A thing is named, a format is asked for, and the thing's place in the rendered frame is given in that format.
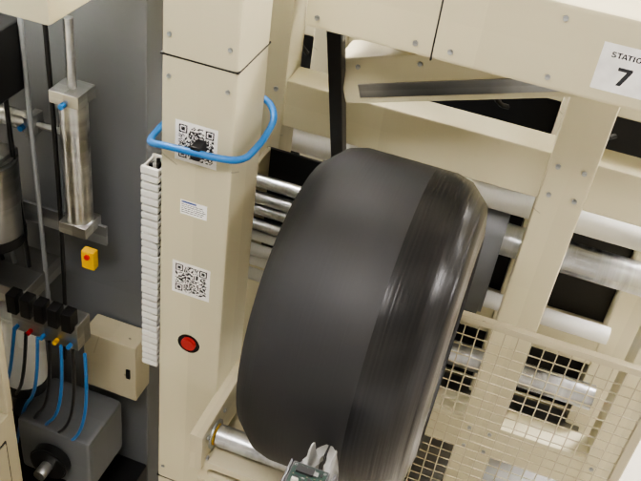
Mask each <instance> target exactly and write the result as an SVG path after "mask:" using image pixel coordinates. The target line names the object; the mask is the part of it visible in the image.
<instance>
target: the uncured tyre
mask: <svg viewBox="0 0 641 481"><path fill-rule="evenodd" d="M487 210H488V206H487V204H486V202H485V200H484V199H483V197H482V195H481V194H480V192H479V190H478V189H477V187H476V185H475V184H474V182H472V181H471V180H469V179H467V178H465V177H464V176H462V175H460V174H459V173H455V172H452V171H448V170H446V169H442V168H439V167H435V166H432V165H428V164H425V163H421V162H418V161H415V160H411V159H408V158H404V157H398V156H395V155H391V154H388V153H385V152H382V151H378V150H375V149H371V148H349V149H346V150H344V151H343V152H341V153H339V154H337V155H335V156H333V157H330V158H328V159H327V160H325V161H324V162H322V163H321V164H319V165H318V166H317V167H316V168H315V169H314V170H313V172H312V173H311V174H310V175H309V177H308V178H307V180H306V181H305V182H304V183H303V185H302V186H301V188H300V190H299V192H298V194H297V196H296V197H295V199H294V201H293V203H292V205H291V207H290V209H289V211H288V213H287V215H286V217H285V219H284V222H283V224H282V226H281V228H280V230H279V233H278V236H277V238H276V240H275V243H274V245H273V248H272V251H271V253H270V256H269V258H268V261H267V263H266V266H265V268H264V271H263V274H262V277H261V280H260V283H259V286H258V292H257V295H256V297H255V300H254V304H253V307H252V311H251V315H250V318H249V322H248V325H247V329H246V333H245V338H244V342H243V347H242V351H241V356H240V361H239V367H238V381H237V395H236V404H237V414H238V419H239V421H240V423H241V425H242V427H243V429H244V431H245V433H246V435H247V437H248V439H249V441H250V444H251V446H252V447H253V448H254V449H255V450H256V451H258V452H259V453H261V454H262V455H263V456H265V457H266V458H267V459H269V460H271V461H274V462H277V463H279V464H282V465H284V466H287V467H288V465H289V463H290V460H291V458H292V459H293V461H298V462H301V461H302V459H304V458H305V457H306V456H307V453H308V451H309V449H310V447H311V445H312V443H316V449H317V448H319V447H321V446H324V445H329V446H332V447H333V448H334V450H336V451H337V458H338V467H339V477H338V481H403V480H404V478H405V477H406V475H407V473H408V471H409V469H410V467H411V465H412V463H413V462H414V460H415V458H416V456H417V454H418V451H419V449H420V446H421V443H422V441H423V438H424V433H425V430H426V427H427V424H428V421H429V418H430V415H431V412H432V409H433V407H434V404H435V400H436V397H437V394H438V391H439V388H440V385H441V382H442V379H443V376H444V373H445V368H446V365H447V361H448V358H449V355H450V352H451V349H452V346H453V343H454V340H455V337H456V333H457V330H458V327H459V324H460V320H461V318H462V315H463V312H464V308H465V303H466V299H467V296H468V293H469V289H470V286H471V284H472V280H473V277H474V274H475V270H476V267H477V263H478V260H479V257H480V254H481V250H482V247H483V243H484V239H485V235H486V219H487Z"/></svg>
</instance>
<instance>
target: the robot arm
mask: <svg viewBox="0 0 641 481"><path fill-rule="evenodd" d="M324 459H325V464H324V465H323V470H319V464H320V462H322V461H324ZM338 477H339V467H338V458H337V451H336V450H334V448H333V447H332V446H329V445H324V446H321V447H319V448H317V449H316V443H312V445H311V447H310V449H309V451H308V453H307V456H306V457H305V458H304V459H302V461H301V462H298V461H293V459H292V458H291V460H290V463H289V465H288V467H287V469H286V471H285V473H284V475H283V476H282V478H281V480H280V481H338Z"/></svg>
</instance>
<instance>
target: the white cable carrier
mask: <svg viewBox="0 0 641 481"><path fill-rule="evenodd" d="M152 162H153V163H152ZM161 164H162V155H159V154H156V153H153V155H152V156H151V157H150V158H149V159H148V160H147V161H146V162H145V163H144V164H142V165H141V166H140V172H141V173H142V174H141V179H142V181H141V187H142V189H141V195H142V196H141V202H142V204H141V209H142V212H141V217H142V219H141V224H142V225H141V231H142V232H141V238H142V241H141V244H142V247H141V252H142V253H141V259H142V260H141V265H143V266H142V272H143V273H142V274H141V278H142V280H141V284H142V286H141V291H143V292H142V298H143V299H142V303H143V305H142V316H143V317H142V322H143V323H142V327H143V328H142V345H143V347H142V350H143V352H142V356H143V357H142V362H143V363H146V364H149V365H151V366H158V364H159V359H158V358H159V350H160V257H161ZM148 165H149V166H148Z"/></svg>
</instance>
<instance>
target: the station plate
mask: <svg viewBox="0 0 641 481"><path fill-rule="evenodd" d="M589 86H590V87H592V88H594V89H598V90H602V91H606V92H610V93H614V94H621V95H624V96H627V97H631V98H635V99H639V100H641V50H638V49H635V48H630V47H626V46H622V45H618V44H614V43H611V42H607V41H605V44H604V47H603V50H602V51H601V54H600V57H599V60H598V63H597V66H596V69H595V72H594V75H593V78H592V80H591V82H590V85H589Z"/></svg>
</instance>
